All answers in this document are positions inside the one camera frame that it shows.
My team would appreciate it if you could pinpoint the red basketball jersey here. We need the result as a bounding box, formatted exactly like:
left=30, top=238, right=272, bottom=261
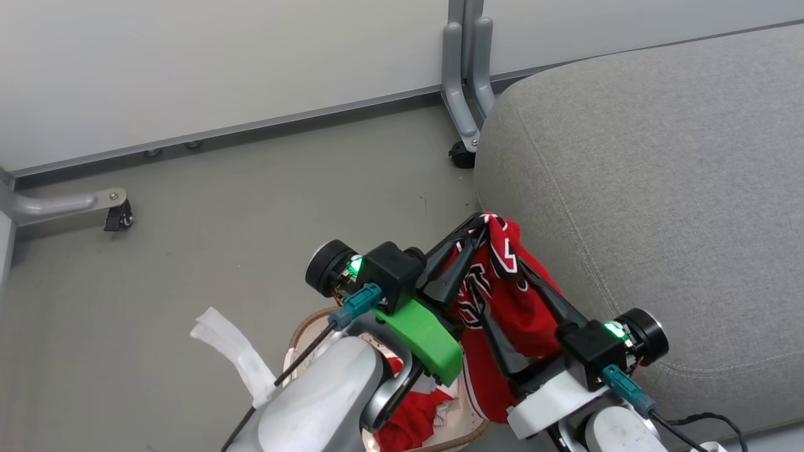
left=447, top=212, right=566, bottom=425

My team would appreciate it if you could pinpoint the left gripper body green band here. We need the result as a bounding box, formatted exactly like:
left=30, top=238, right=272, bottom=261
left=306, top=240, right=465, bottom=387

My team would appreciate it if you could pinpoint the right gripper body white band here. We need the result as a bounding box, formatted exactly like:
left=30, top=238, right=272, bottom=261
left=506, top=308, right=670, bottom=441

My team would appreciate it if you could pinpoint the right black cable teal plug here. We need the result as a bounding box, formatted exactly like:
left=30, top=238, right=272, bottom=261
left=602, top=365, right=749, bottom=452

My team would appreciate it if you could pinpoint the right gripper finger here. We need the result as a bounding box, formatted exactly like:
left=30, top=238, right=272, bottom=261
left=478, top=299, right=548, bottom=383
left=518, top=258, right=590, bottom=334

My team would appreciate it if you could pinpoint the black caster wheel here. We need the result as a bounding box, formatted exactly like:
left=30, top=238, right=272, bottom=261
left=104, top=202, right=134, bottom=232
left=448, top=141, right=477, bottom=170

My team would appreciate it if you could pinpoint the white partition panel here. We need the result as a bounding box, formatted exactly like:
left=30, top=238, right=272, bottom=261
left=0, top=0, right=450, bottom=181
left=482, top=0, right=804, bottom=83

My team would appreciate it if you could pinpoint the red and white garment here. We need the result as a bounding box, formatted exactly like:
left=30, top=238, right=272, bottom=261
left=374, top=357, right=463, bottom=452

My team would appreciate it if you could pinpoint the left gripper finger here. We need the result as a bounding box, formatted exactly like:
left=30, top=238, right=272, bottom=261
left=418, top=212, right=489, bottom=281
left=423, top=241, right=477, bottom=306

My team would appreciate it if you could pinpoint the white basket handle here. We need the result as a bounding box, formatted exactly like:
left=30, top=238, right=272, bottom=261
left=190, top=306, right=278, bottom=409

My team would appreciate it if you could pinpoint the cream perforated laundry basket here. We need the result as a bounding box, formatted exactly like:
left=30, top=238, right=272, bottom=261
left=283, top=306, right=491, bottom=452

